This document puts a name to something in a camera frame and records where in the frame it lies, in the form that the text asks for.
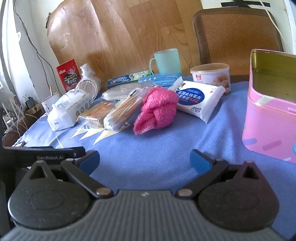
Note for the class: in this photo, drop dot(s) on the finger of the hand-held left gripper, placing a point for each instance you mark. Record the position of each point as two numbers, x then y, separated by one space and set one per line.
78 151

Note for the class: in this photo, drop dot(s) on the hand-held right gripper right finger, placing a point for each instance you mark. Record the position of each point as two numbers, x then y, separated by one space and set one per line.
200 161

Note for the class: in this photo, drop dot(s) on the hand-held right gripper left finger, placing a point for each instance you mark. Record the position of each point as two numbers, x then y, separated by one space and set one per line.
87 160

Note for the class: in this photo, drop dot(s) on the biscuit packet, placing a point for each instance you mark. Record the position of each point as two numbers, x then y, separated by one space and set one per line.
94 113

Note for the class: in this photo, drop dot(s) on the cotton swab bag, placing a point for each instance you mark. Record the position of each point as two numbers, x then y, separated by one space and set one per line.
122 109

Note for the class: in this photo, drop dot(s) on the white wet wipes pack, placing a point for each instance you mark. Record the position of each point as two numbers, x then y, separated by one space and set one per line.
196 99

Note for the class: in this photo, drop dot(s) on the pink knitted cloth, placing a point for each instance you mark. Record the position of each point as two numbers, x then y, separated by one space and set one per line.
157 109

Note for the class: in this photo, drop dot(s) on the pink tin box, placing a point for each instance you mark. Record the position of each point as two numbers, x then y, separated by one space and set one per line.
266 129

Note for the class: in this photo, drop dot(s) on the white tissue pack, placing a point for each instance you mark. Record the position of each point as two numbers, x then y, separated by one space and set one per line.
67 109

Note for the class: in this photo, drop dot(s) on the black power adapter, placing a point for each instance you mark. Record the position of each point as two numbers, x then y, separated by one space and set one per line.
30 103

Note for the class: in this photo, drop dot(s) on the blue tablecloth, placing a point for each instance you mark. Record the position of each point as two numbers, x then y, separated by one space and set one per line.
150 143

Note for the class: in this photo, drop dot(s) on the white enamel mug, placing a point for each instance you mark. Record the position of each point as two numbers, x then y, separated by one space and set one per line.
49 102

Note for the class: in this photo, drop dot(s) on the bagged paper cups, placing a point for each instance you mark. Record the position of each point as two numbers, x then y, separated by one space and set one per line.
89 85

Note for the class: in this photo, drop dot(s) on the wooden stick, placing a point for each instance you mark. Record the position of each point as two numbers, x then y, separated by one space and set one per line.
50 90

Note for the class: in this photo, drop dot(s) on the clear plastic packet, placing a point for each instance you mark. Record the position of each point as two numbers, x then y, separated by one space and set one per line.
115 92

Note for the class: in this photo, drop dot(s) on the red snack box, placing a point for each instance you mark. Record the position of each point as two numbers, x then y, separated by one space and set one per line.
69 74

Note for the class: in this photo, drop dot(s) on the toothpaste box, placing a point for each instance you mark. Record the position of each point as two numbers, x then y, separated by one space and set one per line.
124 80

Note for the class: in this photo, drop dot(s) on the round white can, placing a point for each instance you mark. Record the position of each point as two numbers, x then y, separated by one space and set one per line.
208 74

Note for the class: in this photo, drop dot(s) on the blue plastic case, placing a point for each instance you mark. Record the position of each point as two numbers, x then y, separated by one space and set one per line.
161 80

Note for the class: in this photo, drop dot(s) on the mint green cup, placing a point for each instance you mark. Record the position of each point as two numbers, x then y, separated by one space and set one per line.
167 60

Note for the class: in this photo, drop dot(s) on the wooden rattan chair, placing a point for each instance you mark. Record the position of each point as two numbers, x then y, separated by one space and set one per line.
231 39

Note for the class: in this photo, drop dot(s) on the wood-pattern board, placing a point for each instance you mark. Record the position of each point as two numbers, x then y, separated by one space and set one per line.
127 34

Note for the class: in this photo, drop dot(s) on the black wall tape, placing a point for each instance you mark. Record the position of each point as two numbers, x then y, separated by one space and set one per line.
245 3

